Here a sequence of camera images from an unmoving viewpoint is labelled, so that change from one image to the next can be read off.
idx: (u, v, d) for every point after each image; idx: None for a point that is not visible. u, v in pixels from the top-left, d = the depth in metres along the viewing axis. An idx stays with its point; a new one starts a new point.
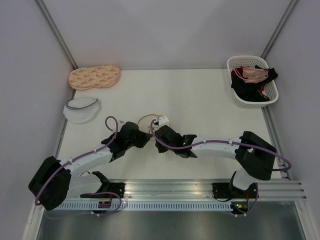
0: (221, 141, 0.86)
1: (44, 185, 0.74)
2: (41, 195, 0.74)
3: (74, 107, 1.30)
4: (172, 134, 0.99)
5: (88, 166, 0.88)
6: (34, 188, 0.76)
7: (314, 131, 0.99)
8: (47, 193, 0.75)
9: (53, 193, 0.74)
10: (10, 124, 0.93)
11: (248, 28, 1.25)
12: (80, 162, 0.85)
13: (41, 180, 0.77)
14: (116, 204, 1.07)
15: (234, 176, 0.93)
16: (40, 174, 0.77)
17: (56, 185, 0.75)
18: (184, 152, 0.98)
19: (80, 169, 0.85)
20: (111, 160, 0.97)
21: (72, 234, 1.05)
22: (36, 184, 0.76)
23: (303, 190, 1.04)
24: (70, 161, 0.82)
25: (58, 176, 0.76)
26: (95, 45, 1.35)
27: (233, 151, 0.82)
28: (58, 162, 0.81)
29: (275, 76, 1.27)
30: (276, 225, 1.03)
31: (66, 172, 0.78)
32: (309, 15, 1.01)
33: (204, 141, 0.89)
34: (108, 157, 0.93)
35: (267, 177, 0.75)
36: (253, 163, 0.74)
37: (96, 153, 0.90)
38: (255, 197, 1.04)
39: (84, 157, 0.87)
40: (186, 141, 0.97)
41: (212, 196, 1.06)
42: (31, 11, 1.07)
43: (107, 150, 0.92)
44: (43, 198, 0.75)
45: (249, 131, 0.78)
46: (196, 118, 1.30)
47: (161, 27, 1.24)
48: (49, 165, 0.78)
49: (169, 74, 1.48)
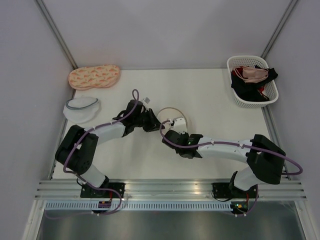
0: (230, 143, 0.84)
1: (72, 151, 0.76)
2: (69, 161, 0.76)
3: (74, 107, 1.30)
4: (176, 135, 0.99)
5: (106, 137, 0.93)
6: (61, 156, 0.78)
7: (313, 131, 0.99)
8: (75, 159, 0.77)
9: (82, 157, 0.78)
10: (10, 125, 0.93)
11: (248, 28, 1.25)
12: (102, 130, 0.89)
13: (68, 147, 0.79)
14: (116, 204, 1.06)
15: (235, 176, 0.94)
16: (67, 142, 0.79)
17: (83, 149, 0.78)
18: (188, 152, 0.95)
19: (101, 137, 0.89)
20: (123, 136, 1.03)
21: (73, 233, 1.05)
22: (63, 151, 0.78)
23: (303, 190, 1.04)
24: (93, 128, 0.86)
25: (85, 140, 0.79)
26: (94, 45, 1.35)
27: (244, 155, 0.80)
28: (82, 129, 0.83)
29: (275, 76, 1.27)
30: (276, 225, 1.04)
31: (93, 136, 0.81)
32: (310, 15, 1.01)
33: (211, 142, 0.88)
34: (122, 129, 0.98)
35: (276, 181, 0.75)
36: (264, 166, 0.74)
37: (112, 125, 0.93)
38: (255, 197, 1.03)
39: (104, 127, 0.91)
40: (192, 140, 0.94)
41: (212, 196, 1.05)
42: (30, 11, 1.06)
43: (121, 125, 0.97)
44: (73, 163, 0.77)
45: (260, 135, 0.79)
46: (195, 117, 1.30)
47: (161, 27, 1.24)
48: (75, 133, 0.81)
49: (169, 74, 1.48)
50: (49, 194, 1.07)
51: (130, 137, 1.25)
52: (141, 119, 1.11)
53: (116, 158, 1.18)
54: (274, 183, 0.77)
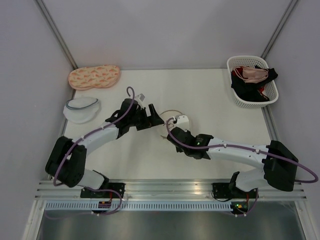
0: (245, 148, 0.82)
1: (61, 165, 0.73)
2: (59, 175, 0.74)
3: (74, 107, 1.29)
4: (184, 135, 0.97)
5: (97, 143, 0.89)
6: (50, 170, 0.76)
7: (313, 131, 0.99)
8: (65, 172, 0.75)
9: (71, 171, 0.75)
10: (10, 125, 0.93)
11: (248, 28, 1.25)
12: (91, 138, 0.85)
13: (57, 160, 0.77)
14: (116, 204, 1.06)
15: (238, 176, 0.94)
16: (55, 155, 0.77)
17: (71, 162, 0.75)
18: (196, 152, 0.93)
19: (91, 145, 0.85)
20: (118, 137, 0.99)
21: (73, 233, 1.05)
22: (52, 164, 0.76)
23: (303, 190, 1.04)
24: (82, 137, 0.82)
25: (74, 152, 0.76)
26: (94, 45, 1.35)
27: (260, 161, 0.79)
28: (70, 140, 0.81)
29: (275, 76, 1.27)
30: (276, 225, 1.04)
31: (81, 147, 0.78)
32: (310, 15, 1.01)
33: (223, 144, 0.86)
34: (115, 133, 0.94)
35: (290, 189, 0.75)
36: (280, 174, 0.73)
37: (104, 130, 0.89)
38: (255, 197, 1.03)
39: (94, 134, 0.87)
40: (201, 141, 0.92)
41: (212, 196, 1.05)
42: (31, 11, 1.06)
43: (114, 127, 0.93)
44: (63, 177, 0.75)
45: (276, 141, 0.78)
46: (195, 117, 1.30)
47: (161, 27, 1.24)
48: (63, 144, 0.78)
49: (169, 74, 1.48)
50: (49, 194, 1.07)
51: (129, 138, 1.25)
52: (137, 118, 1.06)
53: (116, 158, 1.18)
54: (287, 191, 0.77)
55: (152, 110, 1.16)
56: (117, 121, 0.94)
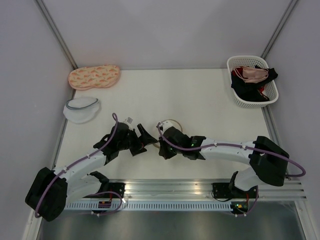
0: (233, 145, 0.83)
1: (41, 200, 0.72)
2: (40, 209, 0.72)
3: (74, 107, 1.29)
4: (180, 136, 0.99)
5: (83, 172, 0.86)
6: (30, 202, 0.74)
7: (313, 131, 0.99)
8: (45, 206, 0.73)
9: (52, 204, 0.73)
10: (10, 124, 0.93)
11: (248, 28, 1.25)
12: (75, 169, 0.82)
13: (38, 192, 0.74)
14: (116, 204, 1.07)
15: (236, 176, 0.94)
16: (35, 188, 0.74)
17: (52, 196, 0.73)
18: (191, 153, 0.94)
19: (75, 176, 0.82)
20: (105, 164, 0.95)
21: (73, 233, 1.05)
22: (32, 197, 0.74)
23: (303, 190, 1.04)
24: (64, 169, 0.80)
25: (55, 188, 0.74)
26: (94, 45, 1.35)
27: (247, 156, 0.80)
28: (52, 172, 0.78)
29: (275, 76, 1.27)
30: (276, 225, 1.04)
31: (62, 181, 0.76)
32: (310, 15, 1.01)
33: (214, 143, 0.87)
34: (102, 159, 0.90)
35: (280, 183, 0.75)
36: (268, 168, 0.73)
37: (90, 158, 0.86)
38: (255, 197, 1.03)
39: (78, 163, 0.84)
40: (195, 142, 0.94)
41: (212, 196, 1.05)
42: (31, 11, 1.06)
43: (101, 154, 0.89)
44: (43, 210, 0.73)
45: (263, 136, 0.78)
46: (195, 117, 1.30)
47: (161, 27, 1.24)
48: (44, 176, 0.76)
49: (169, 74, 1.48)
50: None
51: None
52: (126, 142, 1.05)
53: (116, 159, 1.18)
54: (278, 185, 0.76)
55: (141, 130, 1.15)
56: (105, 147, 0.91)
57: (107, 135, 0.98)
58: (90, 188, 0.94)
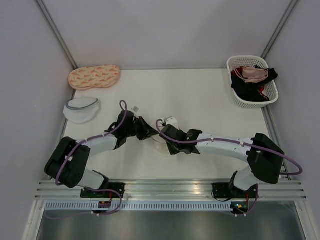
0: (231, 141, 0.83)
1: (63, 165, 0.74)
2: (60, 175, 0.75)
3: (74, 107, 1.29)
4: (175, 131, 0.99)
5: (97, 149, 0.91)
6: (51, 169, 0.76)
7: (312, 131, 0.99)
8: (66, 172, 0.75)
9: (73, 170, 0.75)
10: (10, 124, 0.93)
11: (248, 28, 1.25)
12: (94, 142, 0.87)
13: (59, 161, 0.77)
14: (116, 204, 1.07)
15: (236, 175, 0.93)
16: (58, 154, 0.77)
17: (74, 162, 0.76)
18: (186, 146, 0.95)
19: (93, 149, 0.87)
20: (115, 148, 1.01)
21: (73, 233, 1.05)
22: (53, 165, 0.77)
23: (303, 190, 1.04)
24: (85, 139, 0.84)
25: (77, 153, 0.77)
26: (94, 45, 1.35)
27: (244, 153, 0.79)
28: (74, 141, 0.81)
29: (275, 76, 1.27)
30: (276, 224, 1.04)
31: (85, 147, 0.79)
32: (310, 15, 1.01)
33: (211, 138, 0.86)
34: (113, 143, 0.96)
35: (274, 180, 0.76)
36: (264, 165, 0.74)
37: (104, 138, 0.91)
38: (255, 198, 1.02)
39: (96, 139, 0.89)
40: (191, 136, 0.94)
41: (212, 196, 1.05)
42: (31, 11, 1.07)
43: (113, 137, 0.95)
44: (64, 177, 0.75)
45: (261, 134, 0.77)
46: (195, 113, 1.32)
47: (161, 28, 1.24)
48: (66, 145, 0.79)
49: (169, 74, 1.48)
50: (49, 194, 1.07)
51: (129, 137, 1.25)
52: (133, 129, 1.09)
53: (116, 158, 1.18)
54: (272, 182, 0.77)
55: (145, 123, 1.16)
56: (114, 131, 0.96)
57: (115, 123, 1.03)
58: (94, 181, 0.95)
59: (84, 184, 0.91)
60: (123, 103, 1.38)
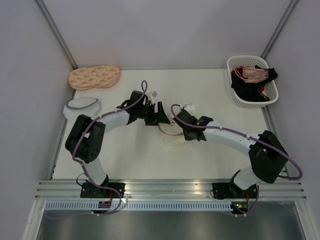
0: (238, 132, 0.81)
1: (80, 139, 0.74)
2: (77, 150, 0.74)
3: (74, 107, 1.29)
4: (186, 116, 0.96)
5: (110, 125, 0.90)
6: (70, 145, 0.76)
7: (313, 131, 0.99)
8: (85, 146, 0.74)
9: (91, 145, 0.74)
10: (10, 124, 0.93)
11: (248, 28, 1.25)
12: (108, 118, 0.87)
13: (76, 137, 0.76)
14: (116, 204, 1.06)
15: (237, 174, 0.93)
16: (75, 131, 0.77)
17: (91, 136, 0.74)
18: (194, 130, 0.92)
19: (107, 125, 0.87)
20: (127, 123, 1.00)
21: (72, 233, 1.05)
22: (71, 141, 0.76)
23: (303, 190, 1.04)
24: (100, 116, 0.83)
25: (94, 128, 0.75)
26: (95, 45, 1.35)
27: (248, 146, 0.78)
28: (89, 118, 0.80)
29: (275, 76, 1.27)
30: (276, 224, 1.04)
31: (100, 123, 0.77)
32: (310, 15, 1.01)
33: (219, 127, 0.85)
34: (126, 118, 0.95)
35: (272, 180, 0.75)
36: (264, 161, 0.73)
37: (117, 114, 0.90)
38: (255, 197, 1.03)
39: (110, 115, 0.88)
40: (201, 121, 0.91)
41: (212, 196, 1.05)
42: (31, 11, 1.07)
43: (126, 113, 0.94)
44: (82, 152, 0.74)
45: (269, 131, 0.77)
46: (199, 101, 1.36)
47: (161, 28, 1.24)
48: (83, 121, 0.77)
49: (169, 74, 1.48)
50: (49, 194, 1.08)
51: (130, 137, 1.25)
52: (143, 111, 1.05)
53: (116, 158, 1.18)
54: (269, 182, 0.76)
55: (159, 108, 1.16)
56: (128, 108, 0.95)
57: (127, 101, 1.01)
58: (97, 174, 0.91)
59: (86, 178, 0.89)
60: (144, 82, 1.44)
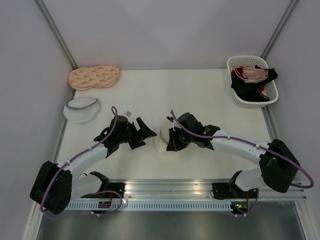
0: (246, 141, 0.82)
1: (46, 191, 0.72)
2: (45, 201, 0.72)
3: (74, 107, 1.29)
4: (194, 121, 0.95)
5: (85, 165, 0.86)
6: (36, 195, 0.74)
7: (312, 132, 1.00)
8: (51, 198, 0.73)
9: (57, 197, 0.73)
10: (10, 124, 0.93)
11: (248, 28, 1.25)
12: (78, 161, 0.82)
13: (43, 187, 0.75)
14: (116, 204, 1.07)
15: (238, 175, 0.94)
16: (40, 181, 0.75)
17: (57, 188, 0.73)
18: (201, 140, 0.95)
19: (79, 168, 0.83)
20: (107, 156, 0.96)
21: (72, 234, 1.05)
22: (38, 191, 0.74)
23: (303, 190, 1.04)
24: (67, 162, 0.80)
25: (59, 179, 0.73)
26: (94, 45, 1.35)
27: (258, 156, 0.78)
28: (56, 165, 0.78)
29: (275, 76, 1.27)
30: (277, 225, 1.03)
31: (66, 172, 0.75)
32: (310, 15, 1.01)
33: (227, 136, 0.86)
34: (104, 152, 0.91)
35: (284, 189, 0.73)
36: (275, 171, 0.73)
37: (92, 151, 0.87)
38: (255, 197, 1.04)
39: (81, 156, 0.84)
40: (207, 130, 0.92)
41: (212, 196, 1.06)
42: (31, 11, 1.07)
43: (102, 147, 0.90)
44: (49, 204, 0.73)
45: (279, 140, 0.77)
46: (198, 102, 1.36)
47: (161, 28, 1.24)
48: (48, 169, 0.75)
49: (169, 74, 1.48)
50: None
51: None
52: (126, 135, 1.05)
53: (116, 159, 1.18)
54: (281, 192, 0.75)
55: (140, 123, 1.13)
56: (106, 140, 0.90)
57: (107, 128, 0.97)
58: (92, 186, 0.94)
59: (87, 187, 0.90)
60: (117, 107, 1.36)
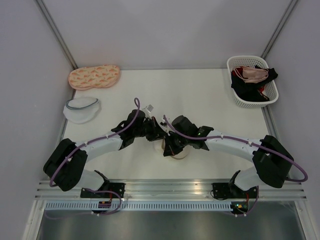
0: (239, 139, 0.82)
1: (60, 166, 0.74)
2: (56, 176, 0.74)
3: (74, 107, 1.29)
4: (188, 124, 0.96)
5: (100, 151, 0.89)
6: (49, 170, 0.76)
7: (313, 131, 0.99)
8: (62, 174, 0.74)
9: (69, 174, 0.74)
10: (10, 124, 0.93)
11: (248, 28, 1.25)
12: (95, 145, 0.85)
13: (56, 162, 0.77)
14: (116, 204, 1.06)
15: (237, 175, 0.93)
16: (56, 156, 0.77)
17: (70, 165, 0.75)
18: (196, 142, 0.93)
19: (94, 152, 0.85)
20: (120, 149, 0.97)
21: (73, 233, 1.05)
22: (51, 165, 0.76)
23: (303, 190, 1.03)
24: (85, 143, 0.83)
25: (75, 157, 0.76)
26: (94, 45, 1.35)
27: (251, 153, 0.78)
28: (73, 143, 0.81)
29: (275, 76, 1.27)
30: (276, 225, 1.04)
31: (82, 152, 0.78)
32: (310, 15, 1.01)
33: (220, 136, 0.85)
34: (117, 144, 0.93)
35: (279, 185, 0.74)
36: (269, 167, 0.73)
37: (108, 139, 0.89)
38: (255, 197, 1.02)
39: (97, 141, 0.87)
40: (202, 132, 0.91)
41: (212, 196, 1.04)
42: (31, 11, 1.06)
43: (119, 138, 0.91)
44: (59, 180, 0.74)
45: (270, 136, 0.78)
46: (198, 102, 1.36)
47: (161, 27, 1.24)
48: (66, 146, 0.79)
49: (169, 74, 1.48)
50: (49, 194, 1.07)
51: None
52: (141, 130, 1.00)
53: (116, 159, 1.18)
54: (276, 187, 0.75)
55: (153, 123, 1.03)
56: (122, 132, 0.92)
57: (124, 122, 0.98)
58: (94, 183, 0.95)
59: (86, 183, 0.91)
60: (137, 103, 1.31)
